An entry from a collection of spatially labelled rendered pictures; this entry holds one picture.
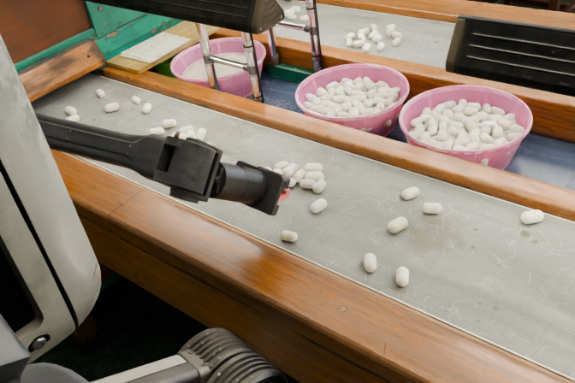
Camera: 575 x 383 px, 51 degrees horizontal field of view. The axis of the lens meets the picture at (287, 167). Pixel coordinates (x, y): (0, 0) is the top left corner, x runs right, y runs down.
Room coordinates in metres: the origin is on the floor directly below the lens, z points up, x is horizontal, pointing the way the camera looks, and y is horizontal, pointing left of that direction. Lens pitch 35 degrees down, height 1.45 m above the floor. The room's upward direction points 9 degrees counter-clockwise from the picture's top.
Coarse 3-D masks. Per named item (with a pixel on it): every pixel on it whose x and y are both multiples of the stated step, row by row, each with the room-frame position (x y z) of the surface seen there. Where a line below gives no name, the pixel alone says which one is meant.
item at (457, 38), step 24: (456, 24) 0.77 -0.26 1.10; (480, 24) 0.75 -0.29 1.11; (504, 24) 0.73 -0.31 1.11; (528, 24) 0.71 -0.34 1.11; (456, 48) 0.75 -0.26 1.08; (480, 48) 0.73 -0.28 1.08; (504, 48) 0.71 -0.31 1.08; (528, 48) 0.69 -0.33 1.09; (552, 48) 0.68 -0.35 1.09; (456, 72) 0.74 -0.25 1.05; (480, 72) 0.72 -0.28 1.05; (504, 72) 0.70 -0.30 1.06; (528, 72) 0.68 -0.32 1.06; (552, 72) 0.66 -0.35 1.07
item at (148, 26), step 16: (144, 16) 1.78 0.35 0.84; (160, 16) 1.82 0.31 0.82; (112, 32) 1.69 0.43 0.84; (128, 32) 1.72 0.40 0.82; (144, 32) 1.76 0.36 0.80; (160, 32) 1.81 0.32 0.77; (112, 48) 1.67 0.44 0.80; (128, 48) 1.71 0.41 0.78; (80, 80) 1.62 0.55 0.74; (48, 96) 1.55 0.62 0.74
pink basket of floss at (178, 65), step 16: (192, 48) 1.66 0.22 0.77; (224, 48) 1.68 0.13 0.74; (240, 48) 1.66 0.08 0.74; (256, 48) 1.62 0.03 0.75; (176, 64) 1.59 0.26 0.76; (192, 80) 1.44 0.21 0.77; (208, 80) 1.43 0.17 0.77; (224, 80) 1.43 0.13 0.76; (240, 80) 1.45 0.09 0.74; (240, 96) 1.46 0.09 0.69
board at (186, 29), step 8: (184, 24) 1.83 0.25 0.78; (192, 24) 1.82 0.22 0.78; (168, 32) 1.78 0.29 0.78; (176, 32) 1.77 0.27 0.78; (184, 32) 1.76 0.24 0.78; (192, 32) 1.75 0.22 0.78; (208, 32) 1.73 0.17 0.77; (192, 40) 1.69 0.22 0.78; (176, 48) 1.65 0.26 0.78; (184, 48) 1.66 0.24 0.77; (120, 56) 1.65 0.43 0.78; (168, 56) 1.61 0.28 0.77; (112, 64) 1.62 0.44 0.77; (120, 64) 1.60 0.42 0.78; (128, 64) 1.59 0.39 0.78; (136, 64) 1.58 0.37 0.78; (144, 64) 1.57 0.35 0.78; (152, 64) 1.57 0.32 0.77; (136, 72) 1.55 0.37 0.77
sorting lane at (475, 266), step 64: (128, 128) 1.29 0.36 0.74; (256, 128) 1.19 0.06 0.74; (320, 192) 0.92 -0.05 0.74; (384, 192) 0.89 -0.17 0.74; (448, 192) 0.86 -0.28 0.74; (320, 256) 0.74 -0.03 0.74; (384, 256) 0.72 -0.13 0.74; (448, 256) 0.70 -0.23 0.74; (512, 256) 0.67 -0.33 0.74; (448, 320) 0.57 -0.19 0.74; (512, 320) 0.55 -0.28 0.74
